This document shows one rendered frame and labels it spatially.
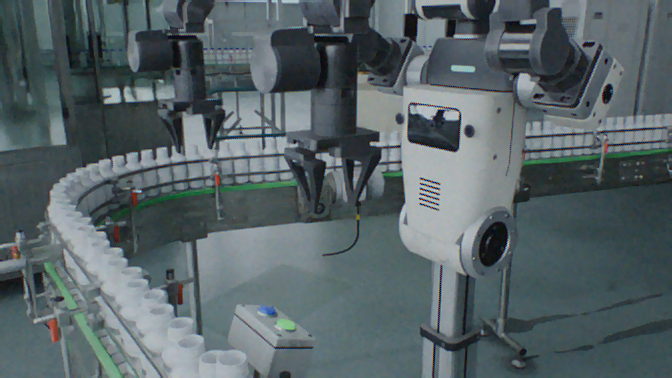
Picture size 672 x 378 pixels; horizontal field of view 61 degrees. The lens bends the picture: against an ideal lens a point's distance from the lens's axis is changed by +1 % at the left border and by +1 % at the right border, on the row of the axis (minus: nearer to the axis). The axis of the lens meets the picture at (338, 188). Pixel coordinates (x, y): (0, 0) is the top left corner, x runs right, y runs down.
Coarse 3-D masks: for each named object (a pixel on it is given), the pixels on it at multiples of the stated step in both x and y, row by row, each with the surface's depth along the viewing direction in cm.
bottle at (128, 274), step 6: (126, 270) 102; (132, 270) 103; (138, 270) 103; (120, 276) 101; (126, 276) 100; (132, 276) 100; (138, 276) 101; (120, 282) 101; (120, 294) 101; (120, 300) 100; (126, 300) 100; (120, 306) 100; (120, 312) 101; (120, 324) 102; (120, 330) 102; (120, 336) 103
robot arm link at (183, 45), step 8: (168, 40) 98; (176, 40) 98; (184, 40) 99; (192, 40) 100; (200, 40) 101; (176, 48) 99; (184, 48) 99; (192, 48) 99; (200, 48) 101; (176, 56) 100; (184, 56) 99; (192, 56) 100; (200, 56) 101; (176, 64) 100; (184, 64) 100; (192, 64) 100; (200, 64) 101; (192, 72) 101
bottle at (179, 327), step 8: (176, 320) 85; (184, 320) 85; (192, 320) 84; (176, 328) 85; (184, 328) 82; (192, 328) 83; (168, 336) 83; (176, 336) 82; (176, 344) 82; (168, 352) 83; (176, 352) 82; (168, 360) 82; (176, 360) 82; (168, 368) 83; (168, 376) 83
